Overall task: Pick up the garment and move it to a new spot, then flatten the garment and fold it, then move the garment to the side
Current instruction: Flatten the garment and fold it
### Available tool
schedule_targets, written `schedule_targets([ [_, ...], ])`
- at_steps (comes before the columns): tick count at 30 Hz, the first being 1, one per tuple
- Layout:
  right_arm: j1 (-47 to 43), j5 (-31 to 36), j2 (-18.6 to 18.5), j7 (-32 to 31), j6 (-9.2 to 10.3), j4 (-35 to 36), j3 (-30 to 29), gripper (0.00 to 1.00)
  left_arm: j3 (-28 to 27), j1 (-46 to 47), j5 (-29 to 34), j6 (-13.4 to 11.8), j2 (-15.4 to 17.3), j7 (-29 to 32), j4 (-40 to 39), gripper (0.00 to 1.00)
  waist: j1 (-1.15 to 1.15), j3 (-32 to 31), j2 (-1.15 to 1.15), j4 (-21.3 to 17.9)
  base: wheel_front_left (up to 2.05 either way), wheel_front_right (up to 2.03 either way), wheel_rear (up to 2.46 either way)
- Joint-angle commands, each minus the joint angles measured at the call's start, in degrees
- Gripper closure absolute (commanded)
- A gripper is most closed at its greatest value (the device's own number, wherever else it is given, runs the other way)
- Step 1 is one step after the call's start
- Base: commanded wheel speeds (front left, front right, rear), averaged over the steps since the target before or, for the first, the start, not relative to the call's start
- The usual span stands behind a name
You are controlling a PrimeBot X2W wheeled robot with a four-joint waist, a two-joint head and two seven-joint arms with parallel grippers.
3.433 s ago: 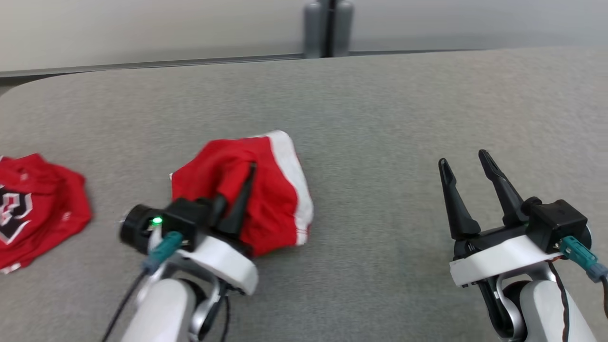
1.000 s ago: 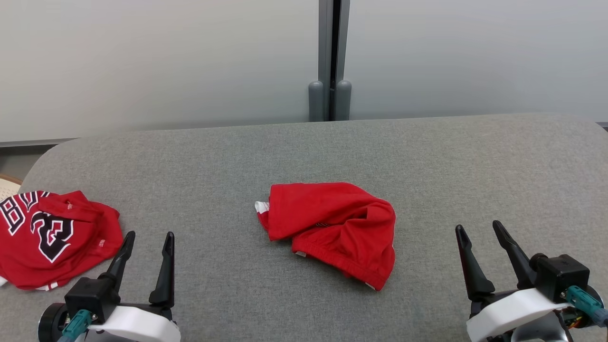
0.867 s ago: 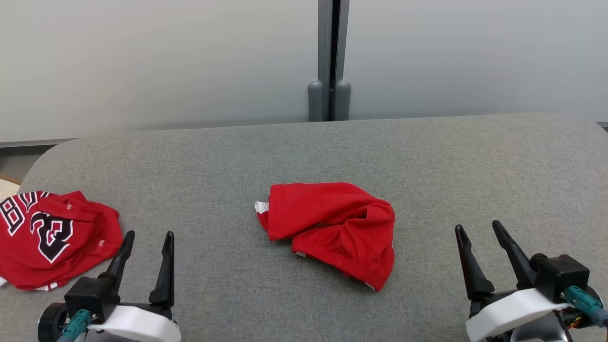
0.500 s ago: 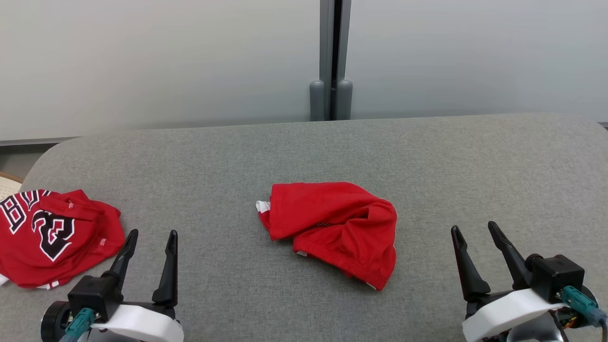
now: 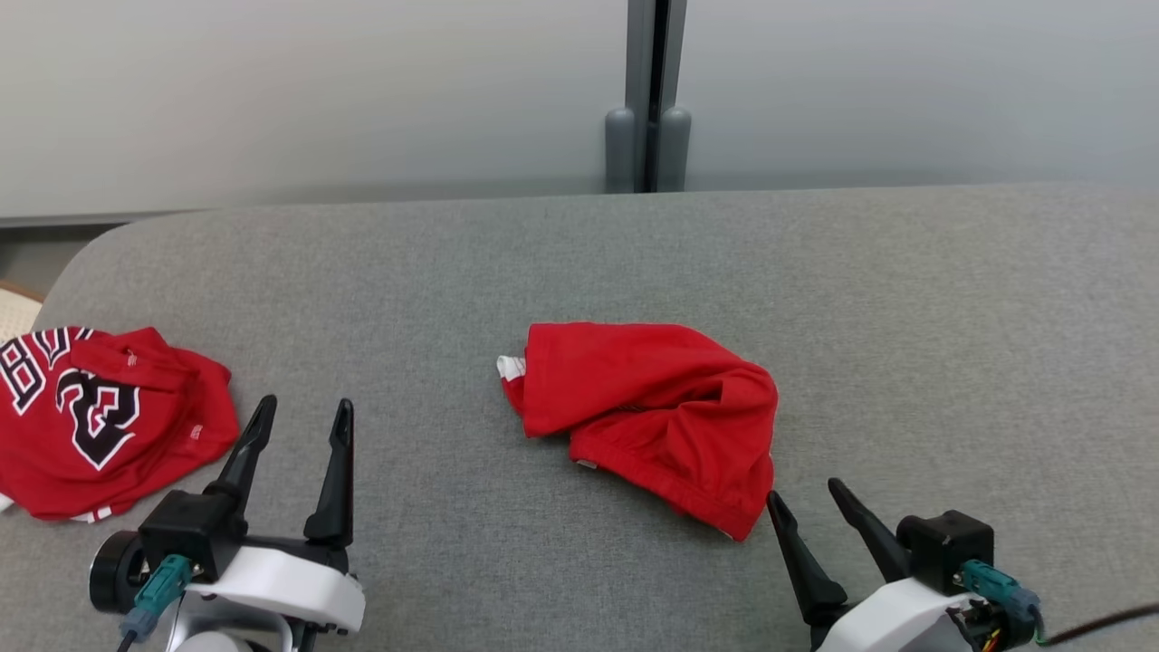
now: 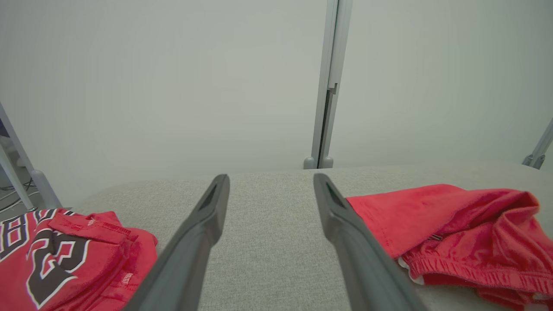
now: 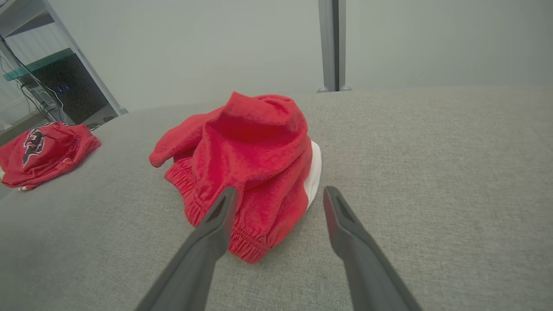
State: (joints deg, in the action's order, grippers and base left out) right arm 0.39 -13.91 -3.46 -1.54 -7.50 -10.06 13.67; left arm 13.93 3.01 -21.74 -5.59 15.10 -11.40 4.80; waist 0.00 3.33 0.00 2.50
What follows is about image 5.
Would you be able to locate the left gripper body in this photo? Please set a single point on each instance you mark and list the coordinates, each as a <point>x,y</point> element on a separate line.
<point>272,584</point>

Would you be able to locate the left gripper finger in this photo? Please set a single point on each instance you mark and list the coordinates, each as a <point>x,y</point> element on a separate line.
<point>246,453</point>
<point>337,489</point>

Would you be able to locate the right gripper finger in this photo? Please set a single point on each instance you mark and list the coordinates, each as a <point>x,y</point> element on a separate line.
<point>801,561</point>
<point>874,534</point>

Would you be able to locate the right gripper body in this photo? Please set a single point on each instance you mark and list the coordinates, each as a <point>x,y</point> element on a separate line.
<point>887,620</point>

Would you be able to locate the red basketball jersey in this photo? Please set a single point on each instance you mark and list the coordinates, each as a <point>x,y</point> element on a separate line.
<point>163,435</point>

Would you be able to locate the red shorts with white trim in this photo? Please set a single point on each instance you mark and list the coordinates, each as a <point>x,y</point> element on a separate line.
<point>652,389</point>

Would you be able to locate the beige perforated chair seat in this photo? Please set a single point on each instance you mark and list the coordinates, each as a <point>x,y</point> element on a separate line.
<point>14,317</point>

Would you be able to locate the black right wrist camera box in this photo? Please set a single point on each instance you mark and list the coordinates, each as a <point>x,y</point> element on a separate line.
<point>946,543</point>

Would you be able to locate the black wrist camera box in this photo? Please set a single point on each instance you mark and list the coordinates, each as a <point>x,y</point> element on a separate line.
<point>946,543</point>
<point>195,530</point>

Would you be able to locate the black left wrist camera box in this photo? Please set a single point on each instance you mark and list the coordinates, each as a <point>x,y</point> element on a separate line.
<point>195,530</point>

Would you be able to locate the grey partition post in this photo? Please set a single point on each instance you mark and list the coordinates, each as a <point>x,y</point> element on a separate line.
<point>647,91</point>

